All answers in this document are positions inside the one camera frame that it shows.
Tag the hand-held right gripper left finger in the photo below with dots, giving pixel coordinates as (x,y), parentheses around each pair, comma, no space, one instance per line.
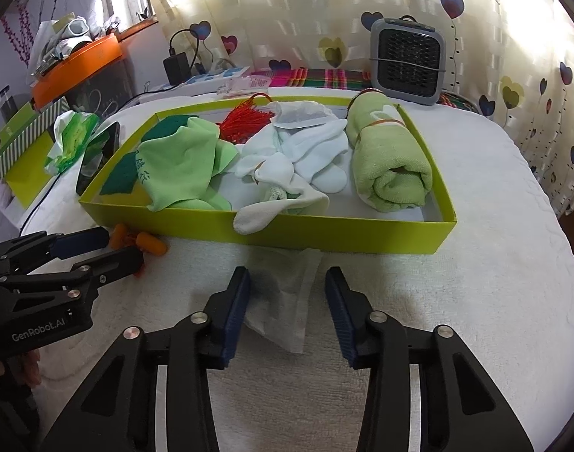
(235,310)

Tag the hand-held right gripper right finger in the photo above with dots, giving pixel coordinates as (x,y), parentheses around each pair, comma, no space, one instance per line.
(339,315)

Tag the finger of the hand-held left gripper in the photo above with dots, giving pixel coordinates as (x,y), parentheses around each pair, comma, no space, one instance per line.
(117,263)
(80,240)

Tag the yellow green scrub sponge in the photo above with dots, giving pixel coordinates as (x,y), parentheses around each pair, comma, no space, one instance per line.
(120,174)
(171,127)

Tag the lime green cardboard box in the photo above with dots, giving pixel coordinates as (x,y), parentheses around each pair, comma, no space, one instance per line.
(339,235)

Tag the white sock bundle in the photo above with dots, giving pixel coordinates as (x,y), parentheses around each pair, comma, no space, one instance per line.
(268,207)
(320,155)

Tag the light green cloth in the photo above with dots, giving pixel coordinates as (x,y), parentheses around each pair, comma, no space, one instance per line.
(178,169)

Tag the green towel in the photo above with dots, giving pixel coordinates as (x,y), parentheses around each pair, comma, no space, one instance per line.
(390,169)

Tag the person's left hand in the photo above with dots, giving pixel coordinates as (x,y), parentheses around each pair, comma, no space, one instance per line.
(30,367)

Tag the orange plastic piece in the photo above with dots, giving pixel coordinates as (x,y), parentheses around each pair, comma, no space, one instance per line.
(150,245)
(118,235)

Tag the black smartphone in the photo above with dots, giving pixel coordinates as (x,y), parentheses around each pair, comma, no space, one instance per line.
(96,160)

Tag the green tissue packet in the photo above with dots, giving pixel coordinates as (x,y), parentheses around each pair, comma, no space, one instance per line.
(73,139)

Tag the green striped gift box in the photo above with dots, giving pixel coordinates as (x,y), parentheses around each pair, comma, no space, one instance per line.
(30,141)

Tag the dark glass jar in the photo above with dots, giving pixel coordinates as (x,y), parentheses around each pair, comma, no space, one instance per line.
(6,103)

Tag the dark glass panel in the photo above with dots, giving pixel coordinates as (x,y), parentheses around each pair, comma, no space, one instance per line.
(103,84)

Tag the orange tray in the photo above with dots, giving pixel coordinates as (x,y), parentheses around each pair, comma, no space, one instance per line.
(75,70)

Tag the black power adapter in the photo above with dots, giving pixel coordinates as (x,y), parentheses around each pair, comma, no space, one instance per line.
(176,68)

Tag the pile of packets and papers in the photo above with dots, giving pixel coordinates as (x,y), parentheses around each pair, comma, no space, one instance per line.
(65,37)

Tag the blue white plastic strip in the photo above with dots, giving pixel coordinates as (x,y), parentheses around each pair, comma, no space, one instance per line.
(216,76)

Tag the pink blossom branches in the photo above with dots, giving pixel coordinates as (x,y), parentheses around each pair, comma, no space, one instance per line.
(23,33)

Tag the clear pink packet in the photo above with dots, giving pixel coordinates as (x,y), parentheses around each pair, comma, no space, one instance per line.
(242,85)

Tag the colourful striped cloth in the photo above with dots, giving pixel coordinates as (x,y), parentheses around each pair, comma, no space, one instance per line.
(315,77)

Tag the grey fan heater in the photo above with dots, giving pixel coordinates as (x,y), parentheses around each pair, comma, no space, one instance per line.
(407,61)

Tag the heart print curtain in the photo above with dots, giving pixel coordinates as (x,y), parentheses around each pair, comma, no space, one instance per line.
(503,56)

